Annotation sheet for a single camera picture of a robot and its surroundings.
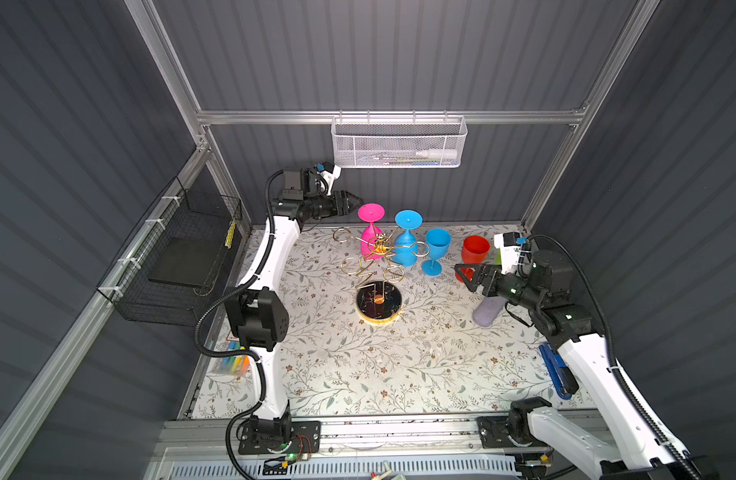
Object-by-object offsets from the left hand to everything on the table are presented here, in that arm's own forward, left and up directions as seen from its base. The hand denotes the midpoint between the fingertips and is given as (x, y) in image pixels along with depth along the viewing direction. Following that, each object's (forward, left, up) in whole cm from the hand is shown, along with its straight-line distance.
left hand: (359, 202), depth 83 cm
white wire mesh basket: (+50, -18, -9) cm, 54 cm away
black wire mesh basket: (-21, +46, -2) cm, 50 cm away
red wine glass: (-7, -35, -15) cm, 39 cm away
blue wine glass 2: (-11, -13, -10) cm, 19 cm away
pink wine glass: (-12, -3, -2) cm, 13 cm away
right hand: (-24, -26, -2) cm, 35 cm away
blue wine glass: (0, -26, -19) cm, 32 cm away
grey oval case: (-22, -38, -26) cm, 51 cm away
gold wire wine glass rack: (-14, -5, -29) cm, 33 cm away
